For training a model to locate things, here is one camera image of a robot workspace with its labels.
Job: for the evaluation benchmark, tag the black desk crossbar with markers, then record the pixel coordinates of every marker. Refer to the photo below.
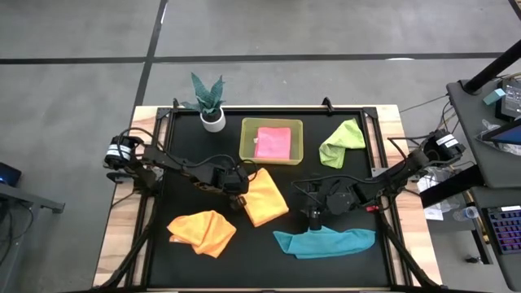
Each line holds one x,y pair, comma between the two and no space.
447,188

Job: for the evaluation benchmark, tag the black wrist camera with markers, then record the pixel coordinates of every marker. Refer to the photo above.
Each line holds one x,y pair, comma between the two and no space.
312,191
235,181

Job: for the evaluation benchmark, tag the pink microfiber towel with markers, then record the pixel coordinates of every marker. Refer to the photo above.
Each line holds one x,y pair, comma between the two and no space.
272,142

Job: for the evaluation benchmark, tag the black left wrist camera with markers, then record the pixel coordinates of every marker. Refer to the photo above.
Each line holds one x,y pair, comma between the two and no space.
235,181

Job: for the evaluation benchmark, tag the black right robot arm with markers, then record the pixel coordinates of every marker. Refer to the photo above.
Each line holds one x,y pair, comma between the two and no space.
390,177

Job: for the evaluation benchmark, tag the white paper sheet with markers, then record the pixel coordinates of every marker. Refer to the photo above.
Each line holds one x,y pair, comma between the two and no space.
433,214

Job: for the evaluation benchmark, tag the small red clip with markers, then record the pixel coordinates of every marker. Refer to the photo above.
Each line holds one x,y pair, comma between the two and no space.
372,208

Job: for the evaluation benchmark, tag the tablet with blue screen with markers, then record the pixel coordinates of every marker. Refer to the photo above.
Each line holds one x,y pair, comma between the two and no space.
509,134

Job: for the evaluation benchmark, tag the snake plant in white pot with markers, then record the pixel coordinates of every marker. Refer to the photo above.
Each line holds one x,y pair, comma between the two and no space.
213,122

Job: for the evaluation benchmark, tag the black round pole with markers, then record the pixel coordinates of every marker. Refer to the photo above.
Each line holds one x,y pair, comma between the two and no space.
492,69

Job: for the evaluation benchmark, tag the backlit keyboard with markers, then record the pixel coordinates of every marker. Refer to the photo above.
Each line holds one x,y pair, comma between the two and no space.
506,232

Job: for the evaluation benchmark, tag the clear plastic bottle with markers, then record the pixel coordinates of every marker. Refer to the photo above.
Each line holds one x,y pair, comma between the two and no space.
468,213

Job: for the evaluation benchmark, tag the black frame clamp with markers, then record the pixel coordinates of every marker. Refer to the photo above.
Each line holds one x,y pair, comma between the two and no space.
176,103
327,104

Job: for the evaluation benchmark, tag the grey desk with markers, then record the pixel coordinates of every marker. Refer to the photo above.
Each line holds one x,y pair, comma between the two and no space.
476,122
513,272

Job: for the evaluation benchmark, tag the black screen device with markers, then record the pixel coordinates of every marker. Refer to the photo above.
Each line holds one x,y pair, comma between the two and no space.
510,101

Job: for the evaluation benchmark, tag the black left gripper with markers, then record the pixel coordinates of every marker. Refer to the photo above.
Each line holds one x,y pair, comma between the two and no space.
238,202

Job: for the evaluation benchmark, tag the small teal box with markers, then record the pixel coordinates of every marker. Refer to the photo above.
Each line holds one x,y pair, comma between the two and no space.
494,97

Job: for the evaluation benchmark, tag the blue microfiber towel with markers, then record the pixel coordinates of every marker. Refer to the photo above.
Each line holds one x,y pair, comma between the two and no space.
325,244

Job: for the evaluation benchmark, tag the green microfiber towel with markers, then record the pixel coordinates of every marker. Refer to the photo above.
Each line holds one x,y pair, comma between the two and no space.
338,150

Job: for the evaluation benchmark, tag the grey cart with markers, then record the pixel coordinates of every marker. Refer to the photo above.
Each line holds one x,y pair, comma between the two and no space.
16,244

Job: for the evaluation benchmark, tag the orange microfiber towel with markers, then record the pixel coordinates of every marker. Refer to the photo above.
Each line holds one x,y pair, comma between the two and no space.
266,199
203,234

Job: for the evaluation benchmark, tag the yellow translucent plastic bin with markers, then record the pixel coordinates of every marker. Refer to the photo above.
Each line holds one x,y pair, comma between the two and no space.
246,140

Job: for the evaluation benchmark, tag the black metal table frame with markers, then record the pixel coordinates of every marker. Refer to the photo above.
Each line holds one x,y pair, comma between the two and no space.
371,114

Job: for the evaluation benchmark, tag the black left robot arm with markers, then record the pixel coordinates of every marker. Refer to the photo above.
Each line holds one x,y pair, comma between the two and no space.
179,167

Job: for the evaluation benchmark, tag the small black caster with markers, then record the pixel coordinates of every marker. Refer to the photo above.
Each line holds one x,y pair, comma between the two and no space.
472,259

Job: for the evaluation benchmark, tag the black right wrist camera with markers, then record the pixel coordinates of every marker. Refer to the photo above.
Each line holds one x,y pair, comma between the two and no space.
312,191

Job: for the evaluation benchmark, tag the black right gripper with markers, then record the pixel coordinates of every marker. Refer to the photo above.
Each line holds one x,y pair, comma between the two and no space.
315,219

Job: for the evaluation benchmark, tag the clear plastic bag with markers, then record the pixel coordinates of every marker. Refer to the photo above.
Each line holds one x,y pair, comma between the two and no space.
427,183

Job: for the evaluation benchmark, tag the blue-lit black device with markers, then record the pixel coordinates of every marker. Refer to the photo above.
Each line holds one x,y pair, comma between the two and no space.
8,175

